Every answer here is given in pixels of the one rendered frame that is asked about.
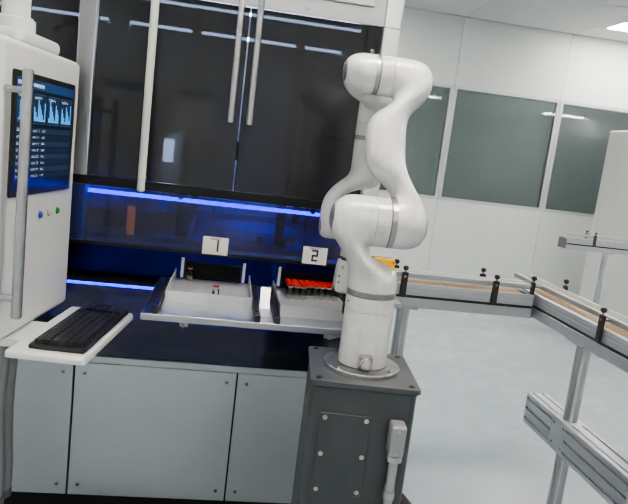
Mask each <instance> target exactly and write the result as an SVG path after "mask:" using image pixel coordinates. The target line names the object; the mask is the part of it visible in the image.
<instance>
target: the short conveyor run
mask: <svg viewBox="0 0 628 504"><path fill-rule="evenodd" d="M394 261H395V263H396V265H395V269H394V271H395V272H396V274H397V290H396V297H395V298H396V299H397V300H398V301H399V302H400V303H401V307H410V308H422V309H433V310H444V311H455V312H466V313H477V314H489V315H500V316H511V317H522V318H531V315H532V310H533V304H534V299H535V297H534V295H531V294H527V293H525V292H523V290H522V289H530V287H531V285H530V284H525V283H523V281H521V280H511V279H501V278H500V275H497V274H496V275H495V277H494V278H491V277H486V274H484V272H486V270H487V269H486V268H481V271H482V273H480V276H470V275H460V274H450V273H440V272H430V271H419V270H409V267H408V266H406V265H405V266H404V267H403V269H399V267H400V266H399V265H398V264H399V263H400V260H399V259H395V260H394ZM521 288H522V289H521Z"/></svg>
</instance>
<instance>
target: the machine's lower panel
mask: <svg viewBox="0 0 628 504"><path fill-rule="evenodd" d="M17 365H18V366H17V373H16V374H17V375H16V382H15V391H14V392H15V393H14V407H13V408H14V409H13V413H14V414H13V469H12V470H13V471H12V483H11V486H12V491H13V492H36V493H59V494H65V493H66V484H67V468H68V453H69V437H70V422H71V406H72V391H73V376H74V365H71V364H62V363H53V362H44V361H35V360H26V359H18V364H17ZM237 373H238V383H237V392H236V401H235V411H234V420H233V429H232V439H231V448H230V457H229V467H228V476H227V485H226V495H225V501H242V502H265V503H288V504H291V500H292V492H293V484H294V476H295V468H296V460H297V451H298V443H299V435H300V427H301V419H302V411H303V403H304V395H305V387H306V379H307V371H300V370H286V369H273V368H259V367H246V366H232V365H218V364H205V363H191V362H178V361H164V360H150V359H137V358H123V357H109V356H96V355H95V356H94V357H93V358H92V359H91V360H90V361H89V362H88V363H87V364H86V365H82V366H80V365H76V367H75V382H74V398H73V413H72V428H71V444H70V459H69V474H68V490H67V494H82V495H104V496H127V497H150V498H173V499H196V500H219V501H223V498H224V489H225V479H226V470H227V461H228V451H229V442H230V432H231V423H232V414H233V404H234V395H235V385H236V376H237Z"/></svg>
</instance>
